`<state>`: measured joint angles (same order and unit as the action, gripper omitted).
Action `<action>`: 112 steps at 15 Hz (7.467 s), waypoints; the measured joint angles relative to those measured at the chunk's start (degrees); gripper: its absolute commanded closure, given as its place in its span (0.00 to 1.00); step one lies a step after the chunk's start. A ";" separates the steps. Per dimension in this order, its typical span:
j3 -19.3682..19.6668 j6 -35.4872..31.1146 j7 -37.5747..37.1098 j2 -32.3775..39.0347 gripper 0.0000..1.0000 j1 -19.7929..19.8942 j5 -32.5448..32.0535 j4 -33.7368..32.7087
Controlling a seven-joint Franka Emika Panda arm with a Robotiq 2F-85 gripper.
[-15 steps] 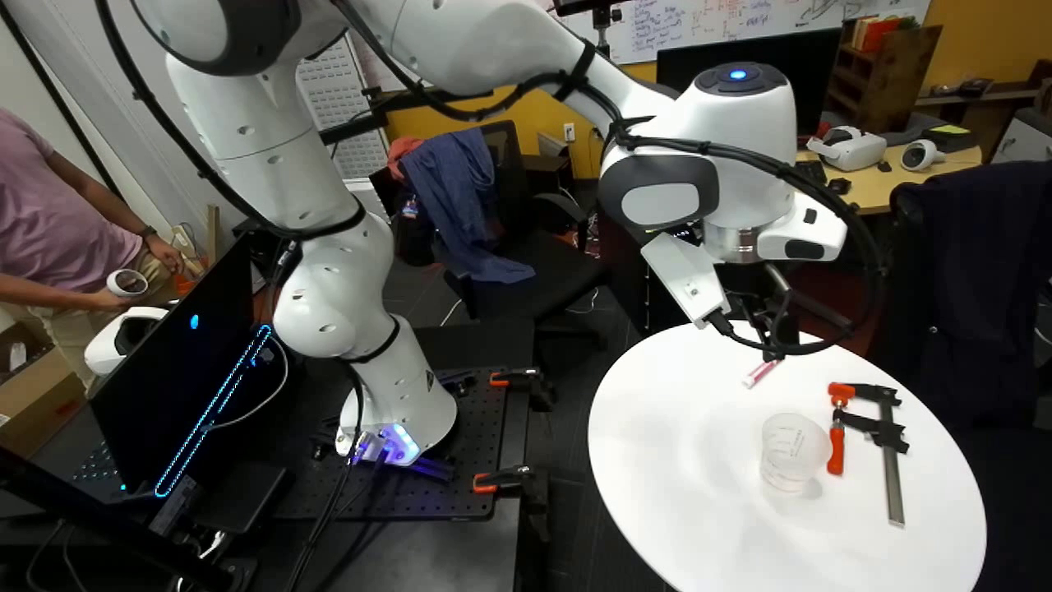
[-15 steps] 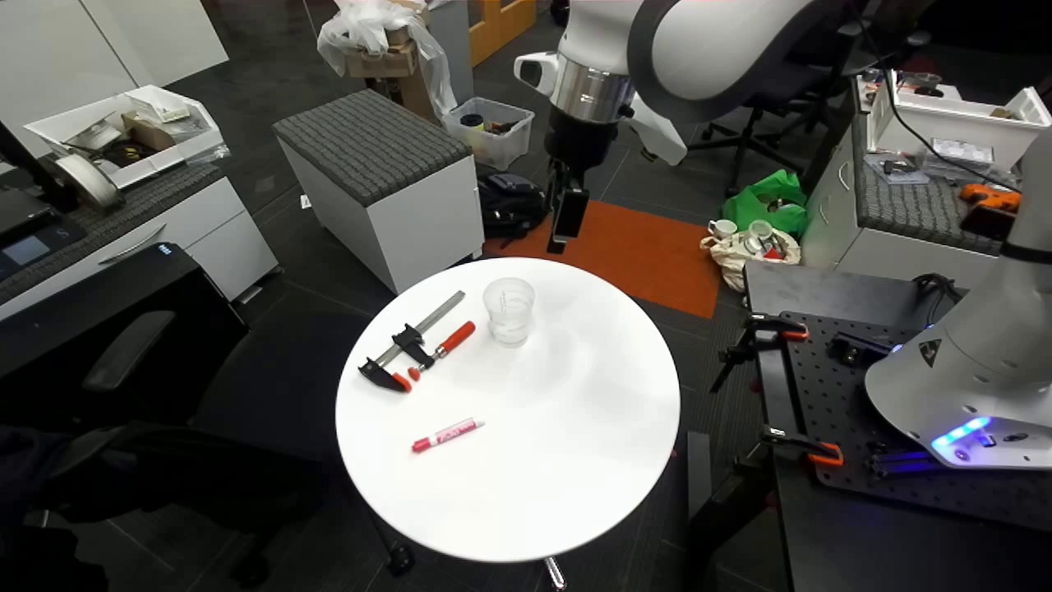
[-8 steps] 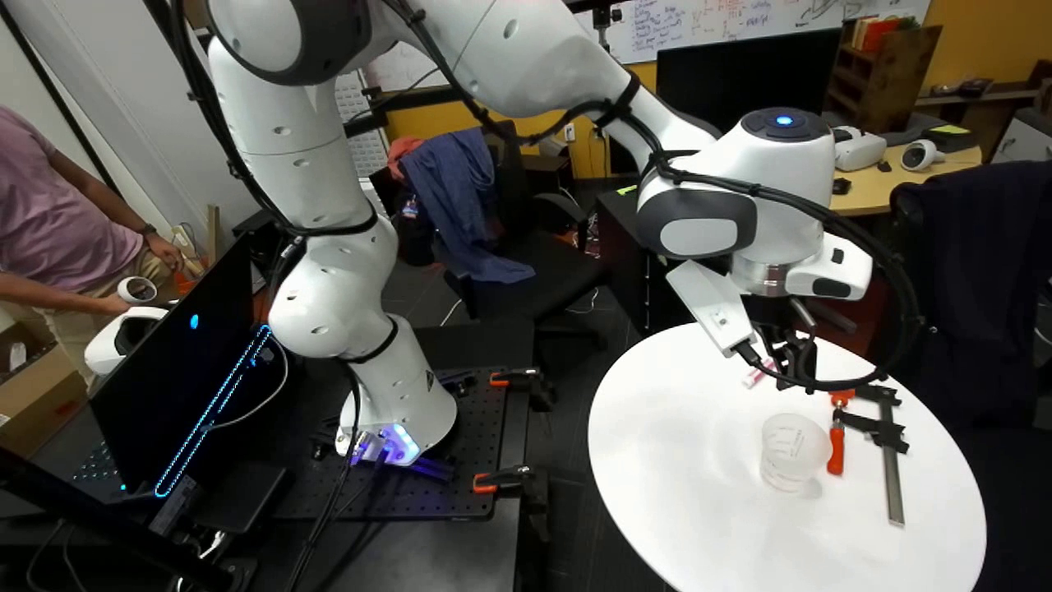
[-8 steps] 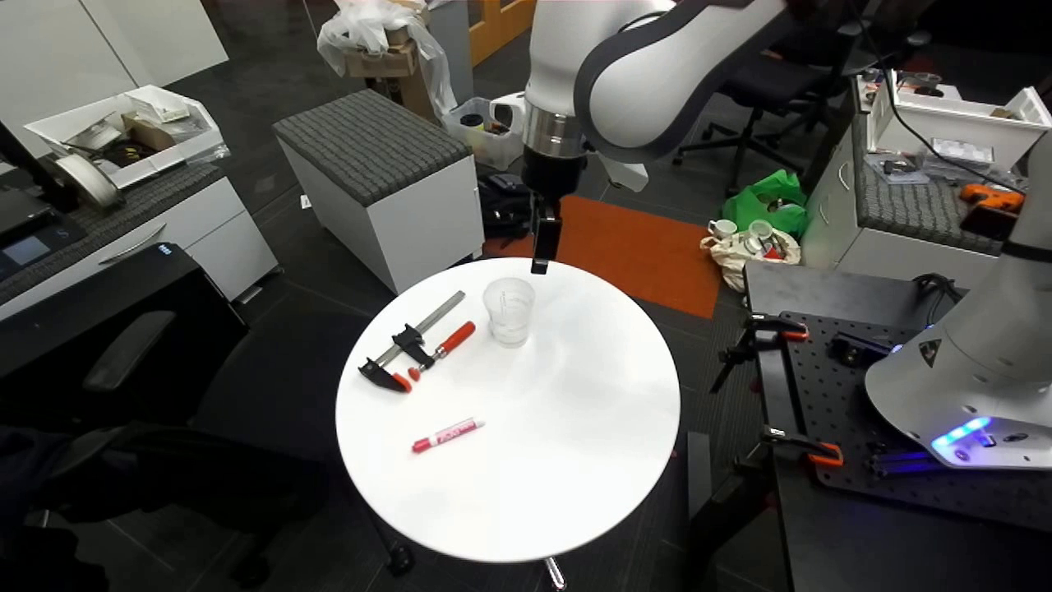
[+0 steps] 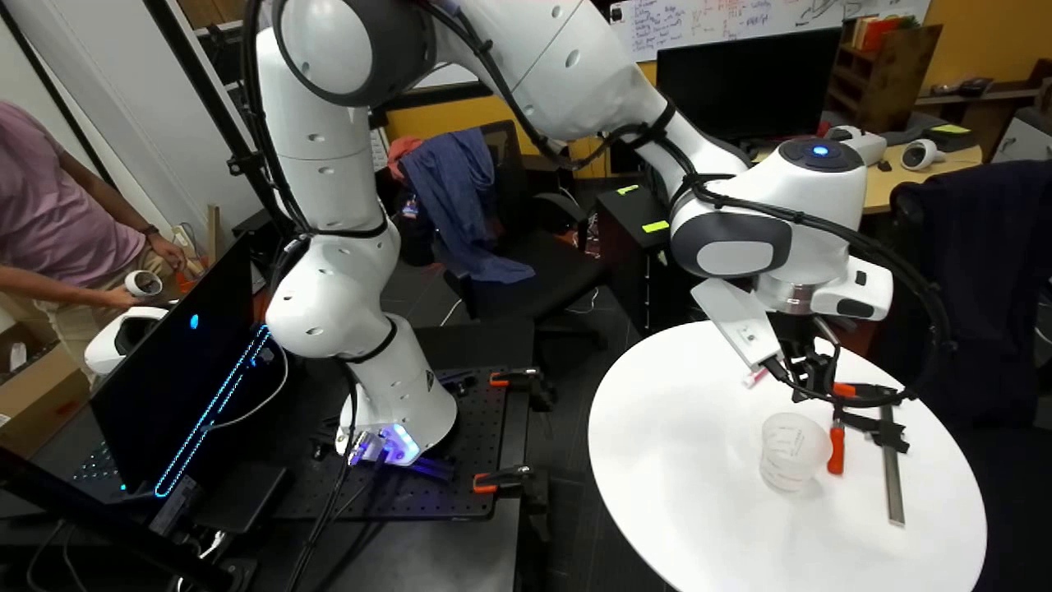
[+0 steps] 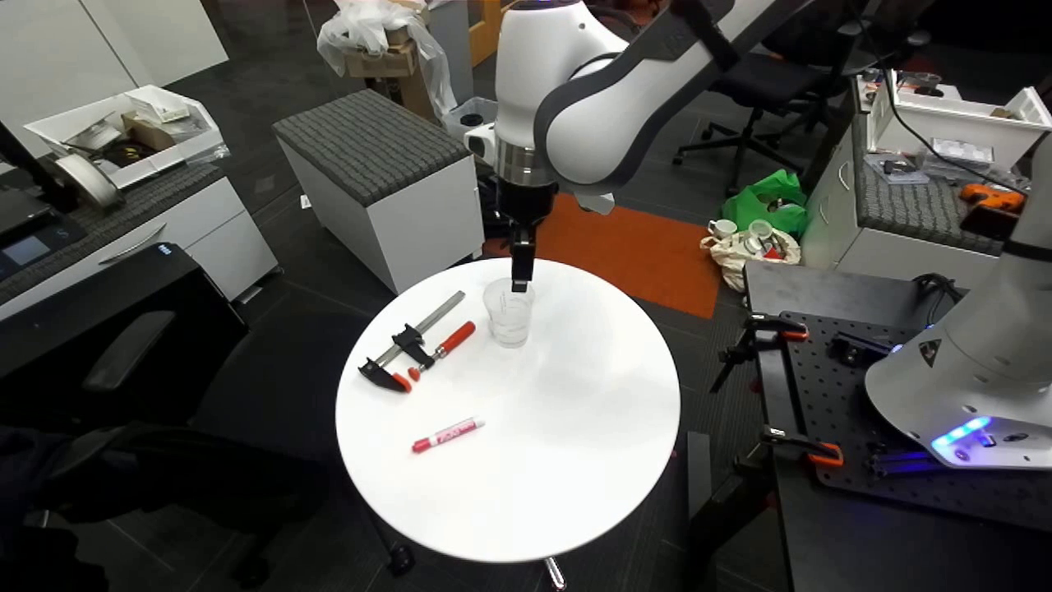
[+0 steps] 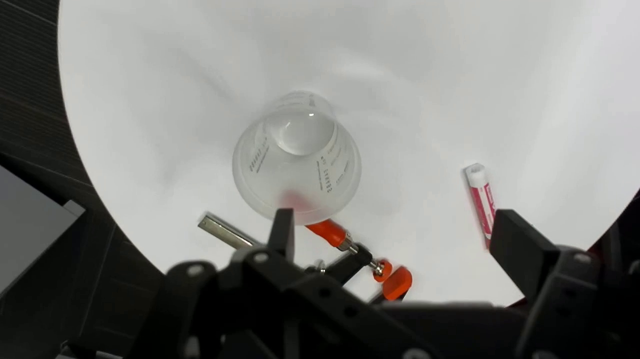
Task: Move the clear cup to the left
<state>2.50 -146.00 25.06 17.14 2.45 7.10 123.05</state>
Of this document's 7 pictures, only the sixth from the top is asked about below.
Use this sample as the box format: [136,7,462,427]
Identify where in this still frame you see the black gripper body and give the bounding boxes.
[499,178,560,256]

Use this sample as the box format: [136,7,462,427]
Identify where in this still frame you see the clear plastic cup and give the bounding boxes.
[483,280,538,352]

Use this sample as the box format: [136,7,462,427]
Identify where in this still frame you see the orange rug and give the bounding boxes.
[511,192,727,322]

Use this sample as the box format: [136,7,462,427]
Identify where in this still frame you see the orange black bar clamp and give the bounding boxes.
[354,288,480,399]

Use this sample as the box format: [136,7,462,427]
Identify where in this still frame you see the white cabinet grey top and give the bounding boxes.
[269,86,488,295]

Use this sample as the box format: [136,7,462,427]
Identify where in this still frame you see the red marker pen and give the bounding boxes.
[408,414,488,458]

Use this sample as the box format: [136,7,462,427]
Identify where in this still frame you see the cardboard box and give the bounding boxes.
[343,26,427,86]

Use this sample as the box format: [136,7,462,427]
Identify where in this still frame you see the white printed tote bag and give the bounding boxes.
[700,216,806,295]

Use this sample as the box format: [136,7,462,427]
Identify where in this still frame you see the green bag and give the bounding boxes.
[719,169,810,239]

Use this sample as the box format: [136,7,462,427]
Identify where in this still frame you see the orange black table clamp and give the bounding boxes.
[708,313,815,396]
[730,425,849,477]

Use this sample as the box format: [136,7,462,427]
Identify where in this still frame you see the white plastic bag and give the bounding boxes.
[316,0,454,117]

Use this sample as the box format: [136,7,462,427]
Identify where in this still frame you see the black swivel chair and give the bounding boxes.
[670,0,872,183]

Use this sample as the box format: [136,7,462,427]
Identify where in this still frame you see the white printer machine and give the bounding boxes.
[0,160,279,322]

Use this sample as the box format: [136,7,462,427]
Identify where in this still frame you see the black office chair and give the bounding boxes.
[0,244,373,592]

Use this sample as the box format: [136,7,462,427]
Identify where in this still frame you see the white utility cart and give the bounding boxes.
[801,68,1052,288]

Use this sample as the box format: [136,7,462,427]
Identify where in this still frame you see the white tray with clutter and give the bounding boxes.
[24,82,230,192]

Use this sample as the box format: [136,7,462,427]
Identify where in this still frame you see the black breadboard table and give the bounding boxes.
[744,261,1052,592]

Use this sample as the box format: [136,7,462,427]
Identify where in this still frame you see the white tape roll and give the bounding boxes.
[52,151,125,215]

